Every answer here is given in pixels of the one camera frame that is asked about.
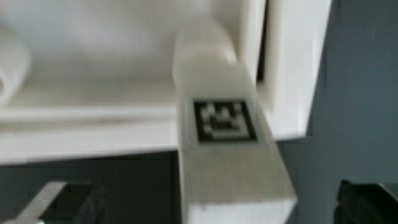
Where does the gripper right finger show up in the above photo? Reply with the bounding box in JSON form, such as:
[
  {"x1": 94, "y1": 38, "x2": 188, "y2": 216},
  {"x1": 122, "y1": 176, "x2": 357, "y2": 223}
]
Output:
[{"x1": 334, "y1": 180, "x2": 398, "y2": 224}]

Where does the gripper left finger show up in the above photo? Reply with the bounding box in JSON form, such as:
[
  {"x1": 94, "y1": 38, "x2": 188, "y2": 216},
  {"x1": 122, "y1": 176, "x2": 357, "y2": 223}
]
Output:
[{"x1": 10, "y1": 181, "x2": 101, "y2": 224}]

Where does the white table leg with tag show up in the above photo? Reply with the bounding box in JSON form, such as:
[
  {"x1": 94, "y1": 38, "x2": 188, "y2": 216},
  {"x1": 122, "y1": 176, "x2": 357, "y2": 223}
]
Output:
[{"x1": 172, "y1": 20, "x2": 296, "y2": 224}]

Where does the white square tabletop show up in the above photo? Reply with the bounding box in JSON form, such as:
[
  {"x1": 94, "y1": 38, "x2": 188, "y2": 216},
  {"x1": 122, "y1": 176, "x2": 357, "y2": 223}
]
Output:
[{"x1": 0, "y1": 0, "x2": 266, "y2": 166}]

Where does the white U-shaped obstacle fence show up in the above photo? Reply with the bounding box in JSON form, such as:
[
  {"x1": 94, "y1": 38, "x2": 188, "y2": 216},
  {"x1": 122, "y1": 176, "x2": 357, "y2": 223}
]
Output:
[{"x1": 264, "y1": 0, "x2": 332, "y2": 140}]

